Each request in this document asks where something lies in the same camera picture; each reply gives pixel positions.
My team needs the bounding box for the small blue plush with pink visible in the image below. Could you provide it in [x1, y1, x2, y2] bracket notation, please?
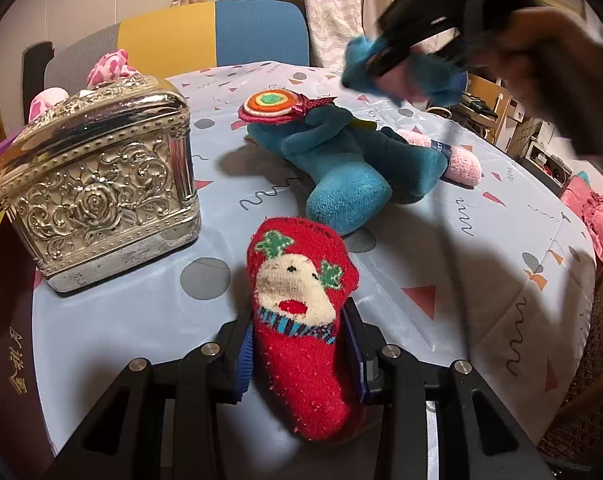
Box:
[341, 36, 467, 106]

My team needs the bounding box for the red christmas sock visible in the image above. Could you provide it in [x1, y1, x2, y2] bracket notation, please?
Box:
[246, 217, 365, 441]

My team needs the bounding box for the patterned plastic tablecloth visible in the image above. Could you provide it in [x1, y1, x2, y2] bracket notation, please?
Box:
[32, 62, 595, 450]

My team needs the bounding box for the pink rolled towel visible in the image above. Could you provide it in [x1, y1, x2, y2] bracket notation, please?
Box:
[398, 130, 483, 188]

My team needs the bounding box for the blue plush toy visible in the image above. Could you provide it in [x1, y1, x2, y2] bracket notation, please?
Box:
[238, 89, 452, 235]

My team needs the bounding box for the grey yellow blue chair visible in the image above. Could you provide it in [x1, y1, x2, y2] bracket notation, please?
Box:
[22, 0, 311, 113]

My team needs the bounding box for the pink spotted plush toy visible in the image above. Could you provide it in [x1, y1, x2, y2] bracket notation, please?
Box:
[27, 49, 138, 124]

